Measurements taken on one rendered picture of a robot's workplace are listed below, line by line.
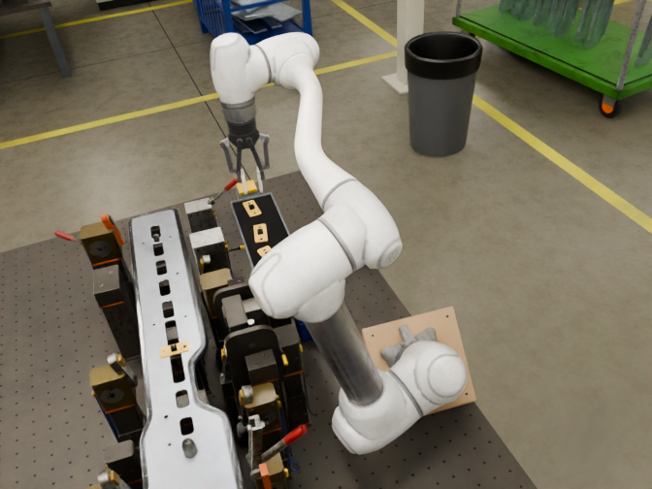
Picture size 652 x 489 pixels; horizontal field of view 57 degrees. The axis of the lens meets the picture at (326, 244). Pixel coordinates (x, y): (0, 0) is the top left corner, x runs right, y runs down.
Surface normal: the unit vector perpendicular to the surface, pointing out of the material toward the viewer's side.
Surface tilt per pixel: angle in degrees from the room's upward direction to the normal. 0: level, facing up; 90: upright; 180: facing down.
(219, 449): 0
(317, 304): 96
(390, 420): 84
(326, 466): 0
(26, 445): 0
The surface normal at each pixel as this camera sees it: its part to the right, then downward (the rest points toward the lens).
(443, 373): 0.24, -0.14
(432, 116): -0.38, 0.65
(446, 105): 0.05, 0.67
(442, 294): -0.07, -0.77
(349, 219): 0.03, -0.53
